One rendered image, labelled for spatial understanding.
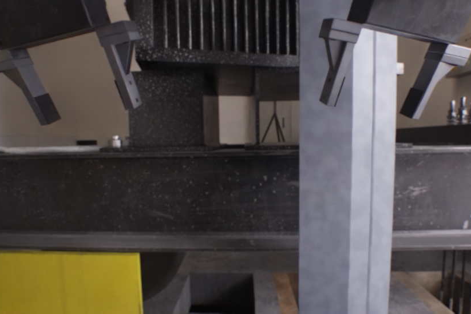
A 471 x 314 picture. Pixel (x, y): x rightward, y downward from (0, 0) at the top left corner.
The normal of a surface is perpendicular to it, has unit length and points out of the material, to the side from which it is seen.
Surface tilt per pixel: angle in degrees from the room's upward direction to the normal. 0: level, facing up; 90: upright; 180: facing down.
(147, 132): 90
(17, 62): 83
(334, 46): 113
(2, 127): 90
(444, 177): 90
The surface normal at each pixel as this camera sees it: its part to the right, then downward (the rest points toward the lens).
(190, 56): 0.21, 0.07
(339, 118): -0.18, 0.07
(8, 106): 1.00, -0.01
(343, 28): 0.08, 0.46
